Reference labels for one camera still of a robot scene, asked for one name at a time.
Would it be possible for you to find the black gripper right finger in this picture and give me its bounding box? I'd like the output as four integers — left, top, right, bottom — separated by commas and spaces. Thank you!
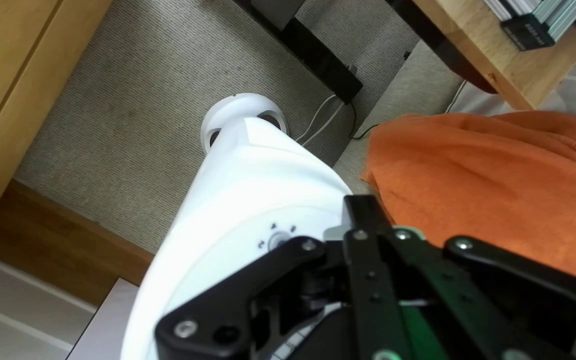
341, 197, 576, 360

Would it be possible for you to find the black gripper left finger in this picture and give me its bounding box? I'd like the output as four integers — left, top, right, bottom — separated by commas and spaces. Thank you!
154, 237, 341, 360

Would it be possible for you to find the white tower air conditioner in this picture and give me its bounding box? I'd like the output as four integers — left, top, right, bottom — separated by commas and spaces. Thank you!
119, 92, 350, 360

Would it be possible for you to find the white paper sheet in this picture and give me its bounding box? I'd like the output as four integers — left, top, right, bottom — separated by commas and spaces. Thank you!
65, 278, 138, 360

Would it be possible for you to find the orange fabric cushion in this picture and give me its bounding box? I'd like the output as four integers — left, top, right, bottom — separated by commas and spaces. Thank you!
364, 112, 576, 277

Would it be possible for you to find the brown wooden skirting board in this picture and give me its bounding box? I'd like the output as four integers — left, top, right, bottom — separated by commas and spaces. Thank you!
0, 183, 151, 307

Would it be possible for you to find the wooden shelf board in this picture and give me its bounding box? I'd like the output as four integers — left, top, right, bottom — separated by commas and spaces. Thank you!
385, 0, 576, 111

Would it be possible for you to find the black furniture leg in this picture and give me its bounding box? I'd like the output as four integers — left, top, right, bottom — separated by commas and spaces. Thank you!
233, 0, 362, 105

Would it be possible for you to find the light wood cabinet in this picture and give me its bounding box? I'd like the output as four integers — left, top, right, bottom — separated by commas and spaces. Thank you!
0, 0, 113, 198

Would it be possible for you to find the white cable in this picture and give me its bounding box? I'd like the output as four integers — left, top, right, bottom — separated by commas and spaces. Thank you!
293, 92, 346, 147

